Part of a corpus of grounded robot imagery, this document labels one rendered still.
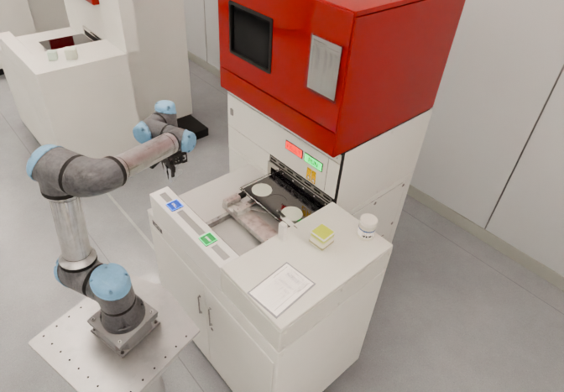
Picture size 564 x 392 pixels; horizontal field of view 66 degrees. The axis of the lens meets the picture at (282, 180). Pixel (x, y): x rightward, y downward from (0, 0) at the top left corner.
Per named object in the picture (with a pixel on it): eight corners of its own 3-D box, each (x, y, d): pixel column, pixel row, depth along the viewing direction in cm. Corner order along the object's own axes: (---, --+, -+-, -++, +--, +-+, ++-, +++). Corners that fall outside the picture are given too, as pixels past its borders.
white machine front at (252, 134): (232, 145, 254) (231, 83, 230) (332, 222, 208) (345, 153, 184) (227, 148, 253) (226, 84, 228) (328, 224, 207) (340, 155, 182)
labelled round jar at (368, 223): (363, 227, 186) (368, 210, 180) (377, 236, 182) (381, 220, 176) (352, 234, 182) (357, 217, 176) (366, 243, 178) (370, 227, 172)
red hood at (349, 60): (320, 54, 266) (332, -53, 229) (433, 107, 220) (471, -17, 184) (219, 86, 225) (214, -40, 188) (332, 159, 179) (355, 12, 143)
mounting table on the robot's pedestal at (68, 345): (117, 440, 141) (109, 422, 133) (38, 362, 159) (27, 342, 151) (211, 339, 171) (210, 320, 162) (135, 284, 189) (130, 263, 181)
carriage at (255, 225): (235, 201, 212) (235, 196, 210) (285, 243, 191) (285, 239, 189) (221, 207, 207) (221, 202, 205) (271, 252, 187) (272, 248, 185)
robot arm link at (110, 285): (119, 321, 141) (109, 297, 132) (87, 304, 145) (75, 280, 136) (143, 292, 150) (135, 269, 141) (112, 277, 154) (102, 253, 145)
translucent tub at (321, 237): (320, 233, 181) (321, 222, 177) (333, 243, 177) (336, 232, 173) (308, 243, 177) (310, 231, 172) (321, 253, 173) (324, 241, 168)
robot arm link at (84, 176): (91, 177, 111) (199, 124, 151) (60, 164, 114) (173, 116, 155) (95, 215, 116) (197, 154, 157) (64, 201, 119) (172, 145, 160)
